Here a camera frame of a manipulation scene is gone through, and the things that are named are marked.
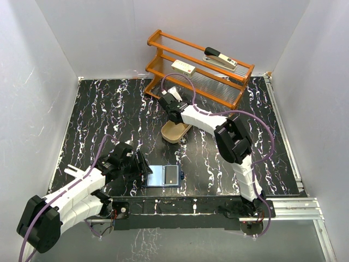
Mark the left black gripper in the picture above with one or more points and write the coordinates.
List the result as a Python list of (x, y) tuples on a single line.
[(142, 164)]

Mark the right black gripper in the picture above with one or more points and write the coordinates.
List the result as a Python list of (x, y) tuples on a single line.
[(180, 102)]

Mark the blue card holder wallet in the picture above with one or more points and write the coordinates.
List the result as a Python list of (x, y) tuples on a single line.
[(157, 178)]

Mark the black chip credit card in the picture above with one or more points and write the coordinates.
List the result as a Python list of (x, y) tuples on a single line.
[(171, 174)]

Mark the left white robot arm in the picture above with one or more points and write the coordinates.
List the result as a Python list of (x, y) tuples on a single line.
[(45, 218)]

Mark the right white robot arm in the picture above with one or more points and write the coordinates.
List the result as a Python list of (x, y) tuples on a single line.
[(233, 142)]

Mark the white staples box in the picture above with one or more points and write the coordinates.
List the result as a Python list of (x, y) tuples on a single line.
[(183, 68)]

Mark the orange wooden three-tier rack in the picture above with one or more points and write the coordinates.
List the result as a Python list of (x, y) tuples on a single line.
[(219, 84)]

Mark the black and beige stapler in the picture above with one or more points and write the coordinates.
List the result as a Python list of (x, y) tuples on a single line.
[(216, 58)]

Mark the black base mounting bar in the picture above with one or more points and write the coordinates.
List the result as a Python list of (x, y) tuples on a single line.
[(190, 212)]

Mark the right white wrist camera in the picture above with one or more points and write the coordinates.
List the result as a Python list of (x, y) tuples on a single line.
[(174, 92)]

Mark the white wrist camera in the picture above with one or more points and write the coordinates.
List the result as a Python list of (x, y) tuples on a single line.
[(174, 92), (130, 143)]

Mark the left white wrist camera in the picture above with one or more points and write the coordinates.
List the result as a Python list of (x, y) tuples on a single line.
[(130, 143)]

